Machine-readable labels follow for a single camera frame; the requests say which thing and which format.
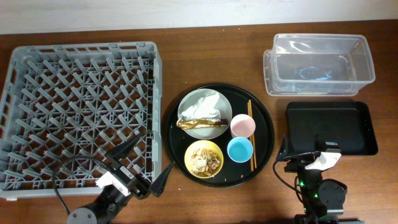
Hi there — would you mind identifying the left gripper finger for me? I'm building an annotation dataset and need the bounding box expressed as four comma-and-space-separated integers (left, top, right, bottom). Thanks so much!
149, 162, 175, 197
105, 134, 142, 161

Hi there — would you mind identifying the pink cup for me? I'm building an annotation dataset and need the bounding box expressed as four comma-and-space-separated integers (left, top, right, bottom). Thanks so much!
230, 114, 256, 138

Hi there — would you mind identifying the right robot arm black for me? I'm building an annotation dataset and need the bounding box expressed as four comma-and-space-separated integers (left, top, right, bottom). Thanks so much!
272, 134, 348, 224

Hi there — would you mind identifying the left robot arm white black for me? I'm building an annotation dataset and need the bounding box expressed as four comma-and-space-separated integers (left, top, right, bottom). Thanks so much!
67, 134, 174, 223

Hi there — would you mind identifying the grey plastic dishwasher rack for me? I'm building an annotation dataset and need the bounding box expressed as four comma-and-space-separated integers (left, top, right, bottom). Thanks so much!
1, 42, 162, 200

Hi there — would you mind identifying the black rectangular tray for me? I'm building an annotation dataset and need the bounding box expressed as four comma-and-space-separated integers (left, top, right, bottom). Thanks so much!
286, 101, 378, 156

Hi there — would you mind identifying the blue cup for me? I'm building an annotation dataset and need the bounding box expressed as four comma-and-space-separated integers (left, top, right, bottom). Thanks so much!
227, 137, 253, 163

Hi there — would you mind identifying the round black serving tray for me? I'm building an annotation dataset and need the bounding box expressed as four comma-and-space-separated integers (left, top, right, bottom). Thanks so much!
162, 83, 275, 188

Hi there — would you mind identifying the yellow bowl with food scraps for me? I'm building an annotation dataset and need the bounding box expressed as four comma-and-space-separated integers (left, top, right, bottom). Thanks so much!
184, 140, 224, 179

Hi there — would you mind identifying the wooden chopstick right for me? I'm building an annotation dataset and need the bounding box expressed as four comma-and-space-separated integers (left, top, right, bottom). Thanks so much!
248, 100, 257, 171

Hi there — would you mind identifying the wooden chopstick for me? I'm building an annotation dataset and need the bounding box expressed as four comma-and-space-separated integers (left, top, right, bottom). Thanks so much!
248, 100, 257, 171
248, 100, 254, 172

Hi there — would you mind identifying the wooden chopstick left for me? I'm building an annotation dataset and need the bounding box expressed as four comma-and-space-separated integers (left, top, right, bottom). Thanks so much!
248, 100, 254, 172

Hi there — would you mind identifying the gold foil wrapper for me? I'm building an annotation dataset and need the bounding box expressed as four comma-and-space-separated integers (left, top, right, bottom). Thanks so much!
176, 118, 229, 130

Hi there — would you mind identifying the grey ceramic plate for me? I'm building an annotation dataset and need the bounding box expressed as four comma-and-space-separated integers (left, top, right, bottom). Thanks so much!
177, 88, 232, 140

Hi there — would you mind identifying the crumpled white napkin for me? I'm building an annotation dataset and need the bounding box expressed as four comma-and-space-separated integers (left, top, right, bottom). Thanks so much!
181, 93, 221, 121

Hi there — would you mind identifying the clear plastic bin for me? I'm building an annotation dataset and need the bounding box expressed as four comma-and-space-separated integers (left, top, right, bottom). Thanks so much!
263, 34, 376, 96

